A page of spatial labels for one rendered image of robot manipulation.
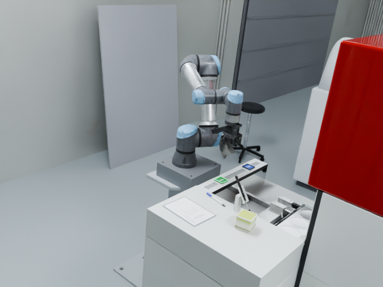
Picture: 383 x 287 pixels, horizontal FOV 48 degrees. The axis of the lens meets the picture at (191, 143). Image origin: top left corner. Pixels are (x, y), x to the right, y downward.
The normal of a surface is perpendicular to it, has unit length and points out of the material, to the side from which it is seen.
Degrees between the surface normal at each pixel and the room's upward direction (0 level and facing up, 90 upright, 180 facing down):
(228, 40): 90
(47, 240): 0
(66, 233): 0
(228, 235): 0
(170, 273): 90
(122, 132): 82
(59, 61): 90
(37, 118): 90
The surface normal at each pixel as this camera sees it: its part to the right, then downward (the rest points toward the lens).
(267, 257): 0.10, -0.91
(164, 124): 0.76, 0.19
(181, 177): -0.65, 0.24
